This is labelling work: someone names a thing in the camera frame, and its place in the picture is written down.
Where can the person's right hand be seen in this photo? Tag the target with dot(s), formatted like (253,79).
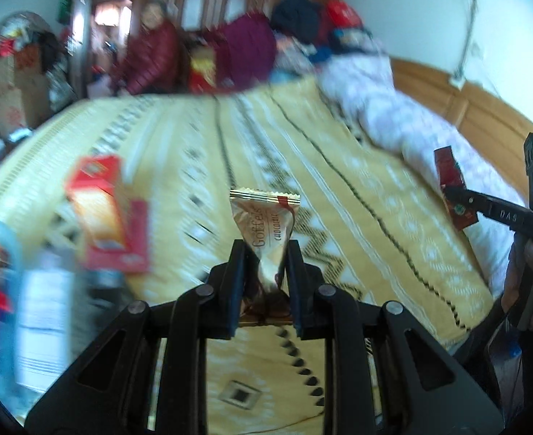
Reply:
(518,281)

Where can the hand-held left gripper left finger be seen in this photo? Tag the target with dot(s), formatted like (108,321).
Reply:
(237,290)

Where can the wooden headboard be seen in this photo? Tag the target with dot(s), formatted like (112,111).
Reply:
(479,108)

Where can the white wall socket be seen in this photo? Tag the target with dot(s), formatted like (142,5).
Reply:
(458,82)

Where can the gold triangular chocolate packet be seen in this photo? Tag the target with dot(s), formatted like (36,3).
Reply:
(266,235)

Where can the white rolled quilt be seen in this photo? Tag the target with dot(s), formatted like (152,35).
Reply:
(384,113)

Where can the heap of clothes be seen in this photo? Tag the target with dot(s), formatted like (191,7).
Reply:
(311,22)

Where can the translucent dome cover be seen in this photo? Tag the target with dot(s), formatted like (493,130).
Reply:
(26,31)

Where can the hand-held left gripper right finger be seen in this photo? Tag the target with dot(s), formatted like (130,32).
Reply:
(296,290)

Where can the dark red snack packet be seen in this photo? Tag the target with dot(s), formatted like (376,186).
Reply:
(447,167)

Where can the flat red box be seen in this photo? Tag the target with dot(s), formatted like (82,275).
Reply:
(135,240)

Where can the clear plastic bowl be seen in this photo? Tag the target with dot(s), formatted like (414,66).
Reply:
(8,244)

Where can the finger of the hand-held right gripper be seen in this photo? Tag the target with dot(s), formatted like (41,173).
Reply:
(468,200)

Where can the tall red orange box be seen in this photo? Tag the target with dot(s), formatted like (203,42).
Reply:
(96,204)

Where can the red yellow gift box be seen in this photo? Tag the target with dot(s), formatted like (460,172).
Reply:
(202,70)

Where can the maroon coat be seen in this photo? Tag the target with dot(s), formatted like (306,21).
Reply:
(243,50)

